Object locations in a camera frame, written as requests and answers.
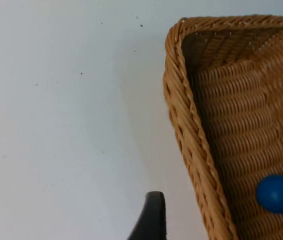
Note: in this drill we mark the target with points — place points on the blue ball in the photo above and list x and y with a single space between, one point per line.
277 193

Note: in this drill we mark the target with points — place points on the pale brown wicker basket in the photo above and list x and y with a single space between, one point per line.
241 120

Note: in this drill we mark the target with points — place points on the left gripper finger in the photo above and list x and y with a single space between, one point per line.
152 220

